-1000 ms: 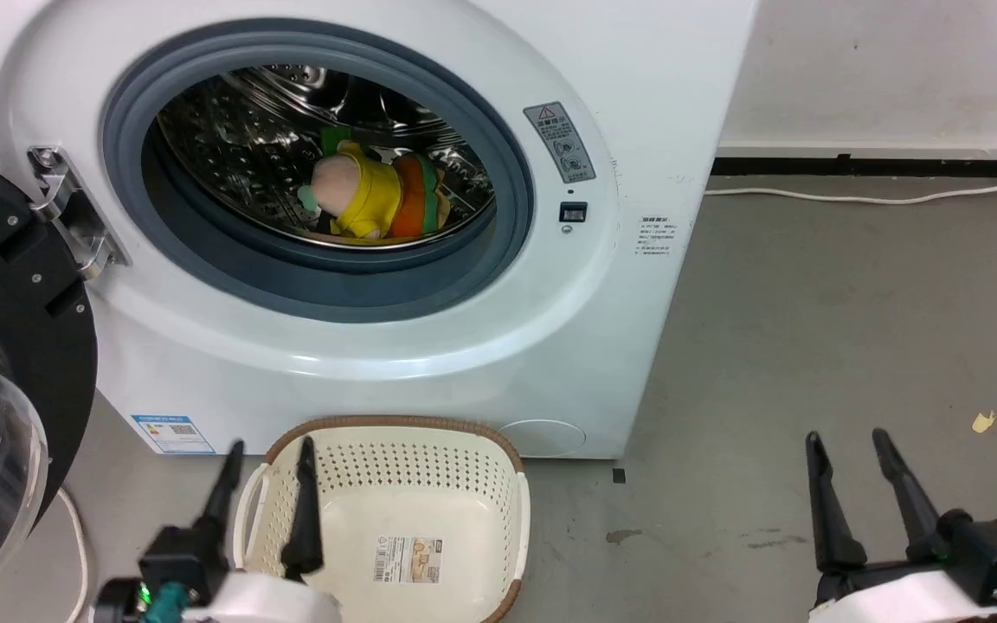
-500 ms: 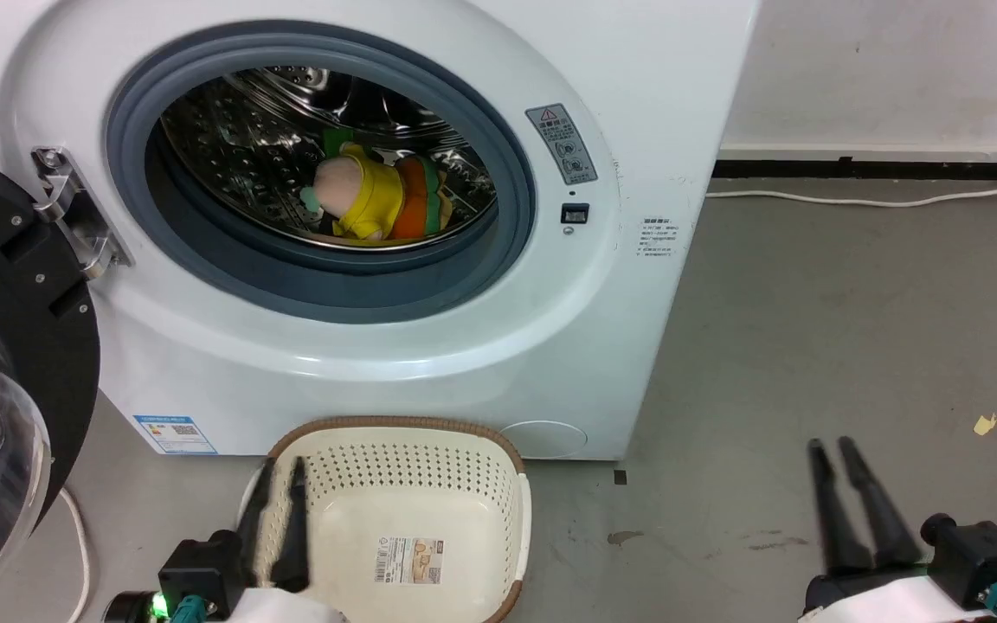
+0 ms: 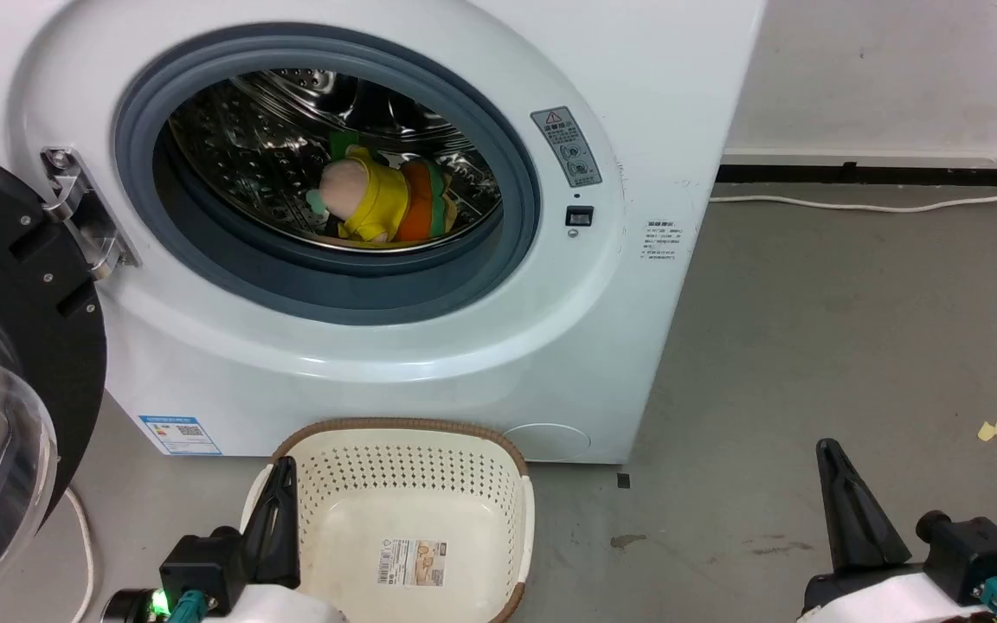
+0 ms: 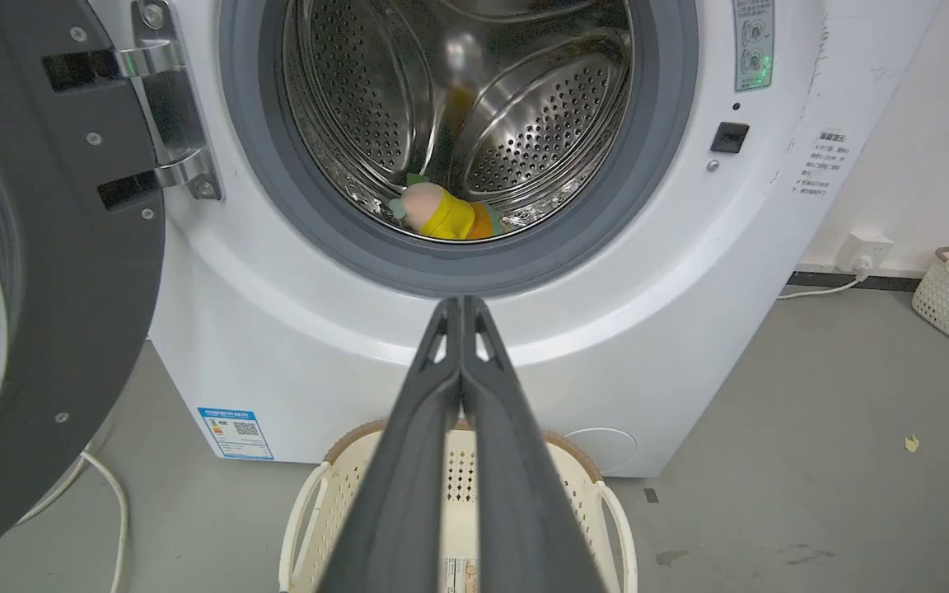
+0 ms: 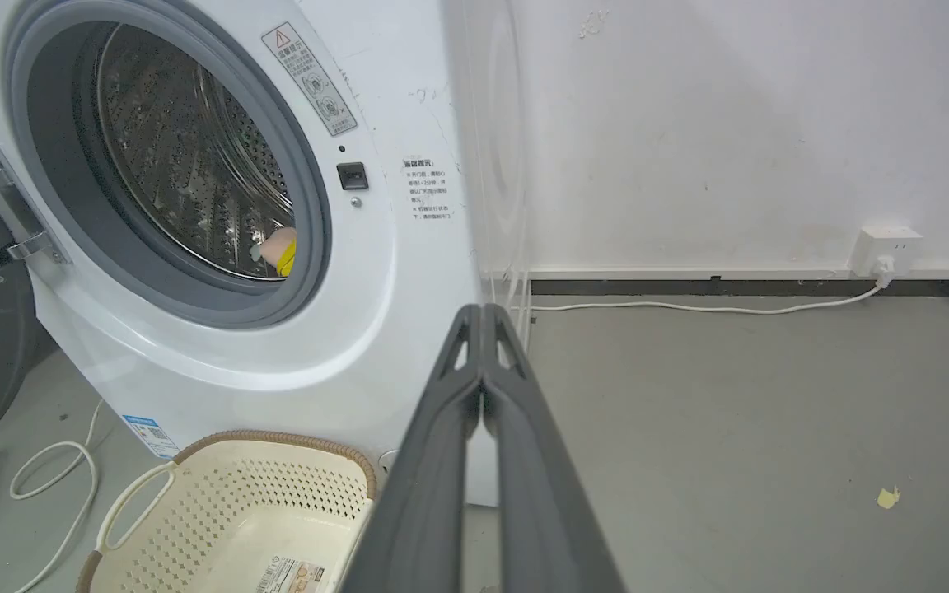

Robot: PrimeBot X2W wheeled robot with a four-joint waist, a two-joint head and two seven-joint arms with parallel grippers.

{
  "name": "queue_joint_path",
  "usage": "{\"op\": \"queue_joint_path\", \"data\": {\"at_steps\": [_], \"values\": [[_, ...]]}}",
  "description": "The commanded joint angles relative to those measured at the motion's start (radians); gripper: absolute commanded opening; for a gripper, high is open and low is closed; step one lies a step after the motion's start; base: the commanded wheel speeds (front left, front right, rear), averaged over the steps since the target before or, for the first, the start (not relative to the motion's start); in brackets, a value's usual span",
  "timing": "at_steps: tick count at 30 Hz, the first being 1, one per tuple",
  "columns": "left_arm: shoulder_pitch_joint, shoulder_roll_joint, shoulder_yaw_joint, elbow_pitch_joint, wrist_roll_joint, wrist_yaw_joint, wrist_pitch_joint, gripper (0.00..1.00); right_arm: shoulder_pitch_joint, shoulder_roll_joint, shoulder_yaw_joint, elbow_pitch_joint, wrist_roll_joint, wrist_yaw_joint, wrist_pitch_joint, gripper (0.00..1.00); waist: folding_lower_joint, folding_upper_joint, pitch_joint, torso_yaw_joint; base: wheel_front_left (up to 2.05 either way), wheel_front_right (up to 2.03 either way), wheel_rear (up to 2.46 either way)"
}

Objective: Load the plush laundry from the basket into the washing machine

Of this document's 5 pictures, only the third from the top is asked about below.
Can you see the blue energy label sticker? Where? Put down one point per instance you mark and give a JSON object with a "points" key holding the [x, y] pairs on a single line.
{"points": [[180, 434]]}

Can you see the stainless steel washer drum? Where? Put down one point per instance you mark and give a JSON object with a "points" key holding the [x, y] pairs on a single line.
{"points": [[239, 147]]}

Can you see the barcode product sticker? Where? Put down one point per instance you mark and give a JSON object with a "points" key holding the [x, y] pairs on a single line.
{"points": [[412, 562]]}

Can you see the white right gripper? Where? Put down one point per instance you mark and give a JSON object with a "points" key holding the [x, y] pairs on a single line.
{"points": [[888, 599]]}

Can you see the yellow paper scrap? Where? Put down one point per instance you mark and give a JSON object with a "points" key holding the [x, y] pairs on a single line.
{"points": [[989, 430]]}

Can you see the black baseboard strip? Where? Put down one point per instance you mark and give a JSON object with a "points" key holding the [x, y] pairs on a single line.
{"points": [[853, 174]]}

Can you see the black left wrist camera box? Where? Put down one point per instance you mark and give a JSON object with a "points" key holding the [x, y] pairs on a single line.
{"points": [[202, 562]]}

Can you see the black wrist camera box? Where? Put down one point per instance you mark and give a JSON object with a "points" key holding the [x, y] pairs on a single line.
{"points": [[974, 549], [202, 562]]}

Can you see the cream perforated laundry basket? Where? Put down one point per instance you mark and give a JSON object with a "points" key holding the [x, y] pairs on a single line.
{"points": [[412, 510]]}

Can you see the white front-load washing machine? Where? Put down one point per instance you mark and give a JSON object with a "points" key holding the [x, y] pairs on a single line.
{"points": [[498, 346]]}

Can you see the orange and green plush toy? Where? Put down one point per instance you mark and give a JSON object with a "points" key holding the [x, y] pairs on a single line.
{"points": [[421, 203]]}

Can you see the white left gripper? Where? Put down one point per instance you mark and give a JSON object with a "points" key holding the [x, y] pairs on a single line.
{"points": [[282, 606]]}

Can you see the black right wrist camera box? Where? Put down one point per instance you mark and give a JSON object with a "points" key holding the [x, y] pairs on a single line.
{"points": [[974, 549]]}

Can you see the pink-headed yellow plush doll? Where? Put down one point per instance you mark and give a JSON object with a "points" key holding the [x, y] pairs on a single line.
{"points": [[369, 195]]}

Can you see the black round washer door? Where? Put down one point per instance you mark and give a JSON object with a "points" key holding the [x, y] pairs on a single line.
{"points": [[31, 285]]}

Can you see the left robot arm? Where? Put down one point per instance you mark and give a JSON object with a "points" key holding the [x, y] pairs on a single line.
{"points": [[128, 607]]}

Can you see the grey rubber door gasket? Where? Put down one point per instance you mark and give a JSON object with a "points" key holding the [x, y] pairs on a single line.
{"points": [[334, 285]]}

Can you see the metal door hinge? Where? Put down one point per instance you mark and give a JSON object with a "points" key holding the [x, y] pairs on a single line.
{"points": [[83, 212]]}

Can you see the grey warning sticker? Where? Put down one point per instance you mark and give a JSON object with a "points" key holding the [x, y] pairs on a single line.
{"points": [[568, 147]]}

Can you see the round white filter cover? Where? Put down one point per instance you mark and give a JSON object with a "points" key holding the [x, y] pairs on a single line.
{"points": [[546, 441]]}

